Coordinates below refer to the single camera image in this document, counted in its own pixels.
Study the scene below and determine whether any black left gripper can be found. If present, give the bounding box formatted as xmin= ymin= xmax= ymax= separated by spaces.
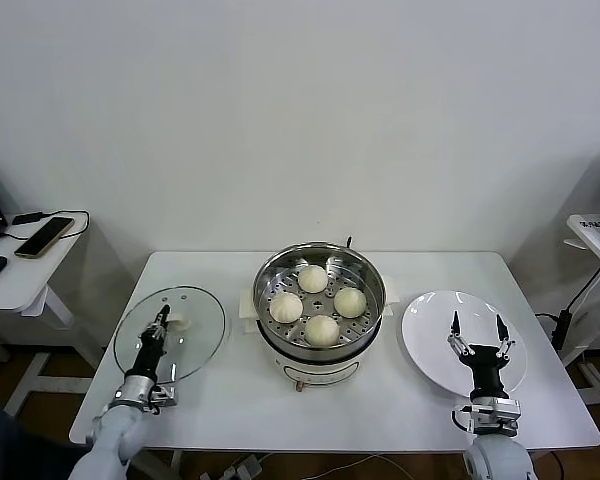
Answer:
xmin=124 ymin=303 xmax=174 ymax=384

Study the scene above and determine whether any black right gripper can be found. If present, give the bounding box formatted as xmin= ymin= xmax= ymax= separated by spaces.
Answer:
xmin=447 ymin=310 xmax=517 ymax=401

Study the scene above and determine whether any glass lid with white handle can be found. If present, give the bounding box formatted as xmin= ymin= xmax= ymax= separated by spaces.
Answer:
xmin=113 ymin=285 xmax=227 ymax=385

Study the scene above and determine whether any white steamed baozi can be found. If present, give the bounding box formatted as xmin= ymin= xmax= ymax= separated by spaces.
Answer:
xmin=298 ymin=264 xmax=329 ymax=294
xmin=333 ymin=287 xmax=367 ymax=319
xmin=269 ymin=291 xmax=304 ymax=324
xmin=304 ymin=314 xmax=340 ymax=348

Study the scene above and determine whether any stainless steel steamer basket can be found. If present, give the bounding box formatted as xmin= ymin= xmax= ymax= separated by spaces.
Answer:
xmin=252 ymin=241 xmax=385 ymax=360

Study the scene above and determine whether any white round plate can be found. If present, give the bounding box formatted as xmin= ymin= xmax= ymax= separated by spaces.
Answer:
xmin=400 ymin=289 xmax=528 ymax=400

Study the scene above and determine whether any white side table with phone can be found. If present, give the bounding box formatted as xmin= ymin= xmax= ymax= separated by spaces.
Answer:
xmin=0 ymin=210 xmax=106 ymax=421

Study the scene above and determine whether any gold smartphone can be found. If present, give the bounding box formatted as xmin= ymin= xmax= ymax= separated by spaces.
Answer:
xmin=13 ymin=217 xmax=75 ymax=260

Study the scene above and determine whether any white side table with label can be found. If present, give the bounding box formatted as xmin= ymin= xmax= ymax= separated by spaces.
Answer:
xmin=559 ymin=213 xmax=600 ymax=406

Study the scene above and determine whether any white electric cooker base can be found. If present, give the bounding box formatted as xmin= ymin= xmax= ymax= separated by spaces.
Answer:
xmin=237 ymin=279 xmax=399 ymax=394

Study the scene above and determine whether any white floor power strip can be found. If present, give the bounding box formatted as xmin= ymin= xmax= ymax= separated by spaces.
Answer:
xmin=219 ymin=454 xmax=264 ymax=480

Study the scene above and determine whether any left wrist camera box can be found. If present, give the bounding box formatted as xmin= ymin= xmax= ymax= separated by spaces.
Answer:
xmin=147 ymin=364 xmax=180 ymax=416

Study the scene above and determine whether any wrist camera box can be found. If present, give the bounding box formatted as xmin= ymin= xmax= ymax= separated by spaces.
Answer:
xmin=147 ymin=364 xmax=180 ymax=416
xmin=467 ymin=397 xmax=524 ymax=436

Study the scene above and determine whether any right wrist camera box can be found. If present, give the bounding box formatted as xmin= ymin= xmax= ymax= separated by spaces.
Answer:
xmin=467 ymin=397 xmax=524 ymax=436

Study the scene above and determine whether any black power adapter with cable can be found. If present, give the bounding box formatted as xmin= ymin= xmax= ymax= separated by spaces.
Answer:
xmin=534 ymin=253 xmax=600 ymax=351

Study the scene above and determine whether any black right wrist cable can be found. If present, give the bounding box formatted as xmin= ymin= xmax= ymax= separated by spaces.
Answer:
xmin=451 ymin=405 xmax=474 ymax=434

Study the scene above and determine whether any black charger with cable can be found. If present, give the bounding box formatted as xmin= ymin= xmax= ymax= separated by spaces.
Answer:
xmin=2 ymin=210 xmax=90 ymax=244

